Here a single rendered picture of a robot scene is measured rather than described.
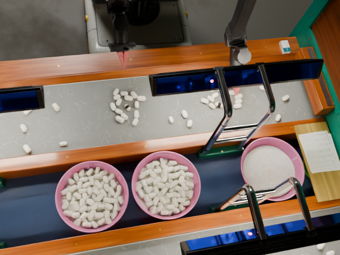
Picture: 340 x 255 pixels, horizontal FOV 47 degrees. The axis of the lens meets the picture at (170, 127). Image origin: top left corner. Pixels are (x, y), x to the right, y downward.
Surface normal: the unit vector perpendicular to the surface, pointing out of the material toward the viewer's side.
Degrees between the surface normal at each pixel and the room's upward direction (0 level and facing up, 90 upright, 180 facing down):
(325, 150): 0
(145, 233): 0
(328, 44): 90
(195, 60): 0
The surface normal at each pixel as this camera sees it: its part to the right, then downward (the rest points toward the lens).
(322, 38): -0.97, 0.12
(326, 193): 0.13, -0.38
